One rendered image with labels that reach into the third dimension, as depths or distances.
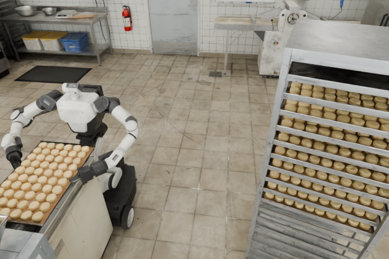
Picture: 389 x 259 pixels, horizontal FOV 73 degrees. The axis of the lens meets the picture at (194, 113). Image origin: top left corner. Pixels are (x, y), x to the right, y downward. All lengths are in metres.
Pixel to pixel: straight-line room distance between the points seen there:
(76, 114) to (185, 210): 1.37
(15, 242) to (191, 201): 1.75
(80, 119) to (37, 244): 0.97
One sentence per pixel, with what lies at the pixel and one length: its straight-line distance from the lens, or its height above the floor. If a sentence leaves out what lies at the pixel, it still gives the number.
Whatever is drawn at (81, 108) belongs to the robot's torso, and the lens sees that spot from 1.97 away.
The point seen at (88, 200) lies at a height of 0.69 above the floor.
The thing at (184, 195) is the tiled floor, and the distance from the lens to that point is 2.79.
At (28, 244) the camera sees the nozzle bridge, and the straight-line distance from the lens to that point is 1.33.
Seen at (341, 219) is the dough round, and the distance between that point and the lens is 1.76.
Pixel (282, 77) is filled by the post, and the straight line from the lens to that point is 1.17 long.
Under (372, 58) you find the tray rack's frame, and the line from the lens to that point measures 1.15.
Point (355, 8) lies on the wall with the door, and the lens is 5.97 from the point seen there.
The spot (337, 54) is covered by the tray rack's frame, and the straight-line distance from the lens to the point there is 1.13.
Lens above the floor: 2.18
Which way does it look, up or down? 34 degrees down
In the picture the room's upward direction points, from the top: straight up
